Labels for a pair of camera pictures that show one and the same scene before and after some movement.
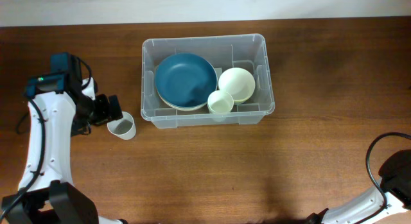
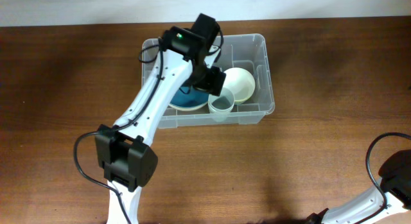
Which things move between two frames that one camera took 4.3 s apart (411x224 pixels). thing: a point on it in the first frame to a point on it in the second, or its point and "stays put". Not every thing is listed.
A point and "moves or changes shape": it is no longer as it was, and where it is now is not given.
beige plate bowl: [180, 107] stays put
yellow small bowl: [241, 101] stays put
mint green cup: [220, 113] stays put
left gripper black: [106, 114] to [215, 83]
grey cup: [123, 128] moves or changes shape
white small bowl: [237, 82] stays put
